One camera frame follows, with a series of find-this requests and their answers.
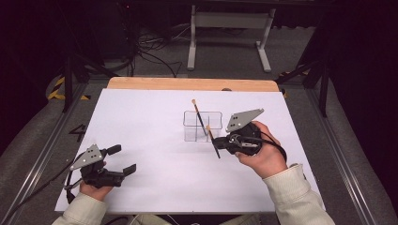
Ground black tape floor mark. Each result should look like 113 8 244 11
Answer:
69 123 88 143

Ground clear plastic organizer box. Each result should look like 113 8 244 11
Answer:
182 110 223 143

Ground wooden table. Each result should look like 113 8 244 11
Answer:
107 77 280 93

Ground aluminium floor rail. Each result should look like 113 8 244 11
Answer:
305 87 378 225
0 82 92 224

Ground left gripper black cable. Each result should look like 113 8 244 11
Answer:
0 151 85 225

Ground white metal stand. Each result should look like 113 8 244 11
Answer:
187 4 277 73

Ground white paper sheet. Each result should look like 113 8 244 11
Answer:
54 88 327 216

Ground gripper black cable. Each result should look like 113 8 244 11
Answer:
0 151 85 225
258 130 288 164

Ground person's left hand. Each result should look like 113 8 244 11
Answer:
79 183 114 202

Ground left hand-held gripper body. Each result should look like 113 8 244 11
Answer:
69 143 126 189

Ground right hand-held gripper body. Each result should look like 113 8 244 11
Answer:
225 108 265 157

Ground black tripod stand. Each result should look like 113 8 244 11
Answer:
59 43 120 114
275 57 332 118

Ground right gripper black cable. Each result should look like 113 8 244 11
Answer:
258 130 288 164

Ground black floor cables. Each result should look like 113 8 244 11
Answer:
126 22 186 79

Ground yellow black floor tape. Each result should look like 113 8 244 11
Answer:
46 76 92 101

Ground person's right hand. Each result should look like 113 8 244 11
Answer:
235 121 289 180

